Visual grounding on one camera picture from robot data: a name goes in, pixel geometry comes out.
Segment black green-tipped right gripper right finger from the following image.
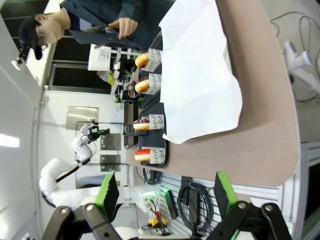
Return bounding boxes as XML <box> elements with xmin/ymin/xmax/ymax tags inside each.
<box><xmin>207</xmin><ymin>171</ymin><xmax>293</xmax><ymax>240</ymax></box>

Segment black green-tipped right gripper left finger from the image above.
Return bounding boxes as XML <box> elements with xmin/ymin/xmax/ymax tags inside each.
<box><xmin>43</xmin><ymin>171</ymin><xmax>123</xmax><ymax>240</ymax></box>

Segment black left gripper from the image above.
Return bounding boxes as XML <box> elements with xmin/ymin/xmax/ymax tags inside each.
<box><xmin>87</xmin><ymin>125</ymin><xmax>111</xmax><ymax>138</ymax></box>

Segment black drink can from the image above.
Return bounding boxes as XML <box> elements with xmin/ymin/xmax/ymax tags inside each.
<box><xmin>122</xmin><ymin>123</ymin><xmax>147</xmax><ymax>137</ymax></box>

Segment black Pepsi can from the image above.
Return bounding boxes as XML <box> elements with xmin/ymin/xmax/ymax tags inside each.
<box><xmin>120</xmin><ymin>89</ymin><xmax>146</xmax><ymax>104</ymax></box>

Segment printed white paper sleeve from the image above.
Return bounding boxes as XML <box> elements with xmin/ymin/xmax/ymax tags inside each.
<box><xmin>148</xmin><ymin>113</ymin><xmax>166</xmax><ymax>132</ymax></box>
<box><xmin>147</xmin><ymin>48</ymin><xmax>164</xmax><ymax>72</ymax></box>
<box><xmin>146</xmin><ymin>72</ymin><xmax>162</xmax><ymax>96</ymax></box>
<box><xmin>149</xmin><ymin>147</ymin><xmax>167</xmax><ymax>169</ymax></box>

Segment black perforated serving tongs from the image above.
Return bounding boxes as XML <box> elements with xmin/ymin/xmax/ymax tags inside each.
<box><xmin>83</xmin><ymin>22</ymin><xmax>121</xmax><ymax>50</ymax></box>

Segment person left forearm dark sleeve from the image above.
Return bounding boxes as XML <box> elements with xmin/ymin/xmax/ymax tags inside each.
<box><xmin>117</xmin><ymin>0</ymin><xmax>177</xmax><ymax>25</ymax></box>

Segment person left hand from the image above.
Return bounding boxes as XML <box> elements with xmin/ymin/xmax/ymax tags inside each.
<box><xmin>108</xmin><ymin>17</ymin><xmax>139</xmax><ymax>40</ymax></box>

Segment grey slatted aluminium panel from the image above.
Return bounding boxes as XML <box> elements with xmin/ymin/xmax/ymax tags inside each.
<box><xmin>157</xmin><ymin>172</ymin><xmax>282</xmax><ymax>240</ymax></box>

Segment black plastic serving tray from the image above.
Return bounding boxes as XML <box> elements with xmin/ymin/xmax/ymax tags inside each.
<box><xmin>138</xmin><ymin>34</ymin><xmax>171</xmax><ymax>170</ymax></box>

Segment white connector box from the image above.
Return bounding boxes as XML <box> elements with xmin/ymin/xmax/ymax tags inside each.
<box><xmin>140</xmin><ymin>190</ymin><xmax>161</xmax><ymax>213</ymax></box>

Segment black power brick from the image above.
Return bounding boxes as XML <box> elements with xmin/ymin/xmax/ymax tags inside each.
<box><xmin>186</xmin><ymin>183</ymin><xmax>202</xmax><ymax>226</ymax></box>

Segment yellow emergency stop box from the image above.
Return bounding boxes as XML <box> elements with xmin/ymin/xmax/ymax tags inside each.
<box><xmin>147</xmin><ymin>216</ymin><xmax>168</xmax><ymax>230</ymax></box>

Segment white printed box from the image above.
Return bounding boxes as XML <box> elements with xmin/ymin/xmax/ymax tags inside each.
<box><xmin>87</xmin><ymin>43</ymin><xmax>111</xmax><ymax>73</ymax></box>

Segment black box with green light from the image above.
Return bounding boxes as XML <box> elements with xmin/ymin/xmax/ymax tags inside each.
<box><xmin>162</xmin><ymin>189</ymin><xmax>180</xmax><ymax>221</ymax></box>

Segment bright ceiling light panel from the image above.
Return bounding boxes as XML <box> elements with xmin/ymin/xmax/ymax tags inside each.
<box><xmin>0</xmin><ymin>132</ymin><xmax>20</xmax><ymax>148</ymax></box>

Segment large white paper sheet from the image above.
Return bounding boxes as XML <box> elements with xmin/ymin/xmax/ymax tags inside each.
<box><xmin>158</xmin><ymin>0</ymin><xmax>243</xmax><ymax>145</ymax></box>

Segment person head with mask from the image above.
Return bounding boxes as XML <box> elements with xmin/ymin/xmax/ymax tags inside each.
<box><xmin>34</xmin><ymin>13</ymin><xmax>72</xmax><ymax>46</ymax></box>

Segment person torso dark jacket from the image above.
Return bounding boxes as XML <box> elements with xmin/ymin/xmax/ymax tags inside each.
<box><xmin>59</xmin><ymin>0</ymin><xmax>176</xmax><ymax>51</ymax></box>

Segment dark navy cap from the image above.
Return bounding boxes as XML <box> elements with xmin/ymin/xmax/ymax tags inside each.
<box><xmin>17</xmin><ymin>16</ymin><xmax>43</xmax><ymax>61</ymax></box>

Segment white plastic floor stand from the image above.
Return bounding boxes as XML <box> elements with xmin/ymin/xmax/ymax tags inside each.
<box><xmin>281</xmin><ymin>40</ymin><xmax>320</xmax><ymax>92</ymax></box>

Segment grey steel wall plate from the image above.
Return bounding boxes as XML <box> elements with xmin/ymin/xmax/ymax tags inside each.
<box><xmin>100</xmin><ymin>133</ymin><xmax>122</xmax><ymax>151</ymax></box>
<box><xmin>99</xmin><ymin>154</ymin><xmax>122</xmax><ymax>173</ymax></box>

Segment dark window with frame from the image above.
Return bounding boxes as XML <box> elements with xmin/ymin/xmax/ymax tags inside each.
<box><xmin>48</xmin><ymin>62</ymin><xmax>118</xmax><ymax>92</ymax></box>

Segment black cables under table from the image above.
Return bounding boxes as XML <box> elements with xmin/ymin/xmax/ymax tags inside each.
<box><xmin>135</xmin><ymin>166</ymin><xmax>163</xmax><ymax>186</ymax></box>

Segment coiled black cable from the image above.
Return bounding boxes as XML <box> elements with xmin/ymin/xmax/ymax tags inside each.
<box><xmin>176</xmin><ymin>176</ymin><xmax>215</xmax><ymax>238</ymax></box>

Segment aluminium profile frame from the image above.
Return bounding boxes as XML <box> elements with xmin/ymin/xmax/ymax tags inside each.
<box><xmin>291</xmin><ymin>142</ymin><xmax>320</xmax><ymax>240</ymax></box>

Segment small device hanging on strap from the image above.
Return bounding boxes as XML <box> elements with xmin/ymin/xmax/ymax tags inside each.
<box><xmin>11</xmin><ymin>42</ymin><xmax>27</xmax><ymax>71</ymax></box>

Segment thin black floor cable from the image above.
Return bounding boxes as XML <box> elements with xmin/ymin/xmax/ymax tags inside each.
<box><xmin>269</xmin><ymin>11</ymin><xmax>320</xmax><ymax>102</ymax></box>

